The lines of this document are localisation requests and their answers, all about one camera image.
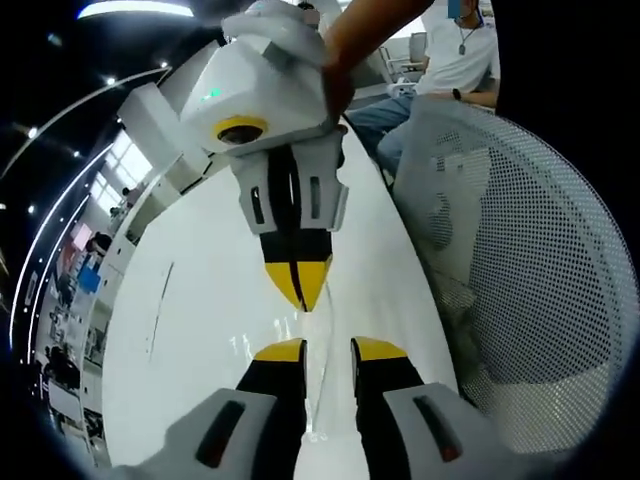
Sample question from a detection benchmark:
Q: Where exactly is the white square pillar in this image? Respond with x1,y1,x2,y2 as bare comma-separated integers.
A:
116,43,227,197

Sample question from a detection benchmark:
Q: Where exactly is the blue box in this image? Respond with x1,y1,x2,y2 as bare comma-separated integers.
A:
78,266,103,293

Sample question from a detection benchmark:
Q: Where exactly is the white chair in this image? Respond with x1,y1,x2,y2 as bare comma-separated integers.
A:
378,30,432,92

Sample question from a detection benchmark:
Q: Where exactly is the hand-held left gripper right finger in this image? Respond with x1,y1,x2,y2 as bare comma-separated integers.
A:
349,336,531,480

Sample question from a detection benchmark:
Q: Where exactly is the person's right hand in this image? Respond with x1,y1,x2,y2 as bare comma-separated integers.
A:
321,53,358,122

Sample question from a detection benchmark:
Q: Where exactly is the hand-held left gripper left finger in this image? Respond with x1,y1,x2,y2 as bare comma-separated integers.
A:
112,338,309,480

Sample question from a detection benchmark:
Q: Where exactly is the white cabinet row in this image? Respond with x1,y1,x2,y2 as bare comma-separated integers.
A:
99,192,169,301

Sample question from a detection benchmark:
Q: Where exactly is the clear food packaging bag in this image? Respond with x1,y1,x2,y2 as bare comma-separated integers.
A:
298,282,364,480

